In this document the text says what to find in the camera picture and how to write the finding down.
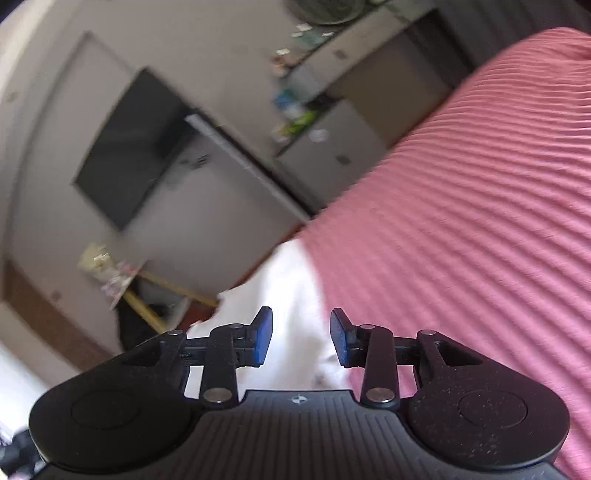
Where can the pink striped plush blanket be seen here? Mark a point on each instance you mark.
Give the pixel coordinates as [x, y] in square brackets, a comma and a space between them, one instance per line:
[461, 207]

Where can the black wall television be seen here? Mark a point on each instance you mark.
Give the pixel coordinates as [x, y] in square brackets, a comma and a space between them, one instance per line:
[131, 147]

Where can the round table with yellow legs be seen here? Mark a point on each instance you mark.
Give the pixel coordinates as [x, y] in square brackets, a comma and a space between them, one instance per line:
[152, 295]

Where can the grey round fan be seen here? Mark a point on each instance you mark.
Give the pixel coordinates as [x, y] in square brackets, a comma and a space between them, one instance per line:
[323, 9]

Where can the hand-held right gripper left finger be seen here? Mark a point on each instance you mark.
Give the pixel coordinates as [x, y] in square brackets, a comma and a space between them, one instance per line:
[263, 337]

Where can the wrapped flower bouquet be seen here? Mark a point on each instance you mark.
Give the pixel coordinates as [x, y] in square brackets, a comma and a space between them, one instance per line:
[104, 267]

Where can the white ribbed knit garment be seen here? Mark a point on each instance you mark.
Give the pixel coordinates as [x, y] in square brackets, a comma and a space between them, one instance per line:
[286, 295]

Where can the long white black shelf board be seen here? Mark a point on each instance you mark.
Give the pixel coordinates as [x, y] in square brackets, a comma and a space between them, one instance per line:
[249, 164]

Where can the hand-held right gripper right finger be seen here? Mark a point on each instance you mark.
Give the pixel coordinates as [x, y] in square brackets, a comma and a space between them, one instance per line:
[339, 337]

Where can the black cloth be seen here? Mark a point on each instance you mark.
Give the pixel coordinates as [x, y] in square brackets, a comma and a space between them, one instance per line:
[138, 327]

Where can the blue white box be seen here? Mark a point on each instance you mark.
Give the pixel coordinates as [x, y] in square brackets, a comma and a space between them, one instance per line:
[285, 99]

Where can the green packet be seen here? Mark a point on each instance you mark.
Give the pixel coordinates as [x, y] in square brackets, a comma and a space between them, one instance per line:
[298, 122]

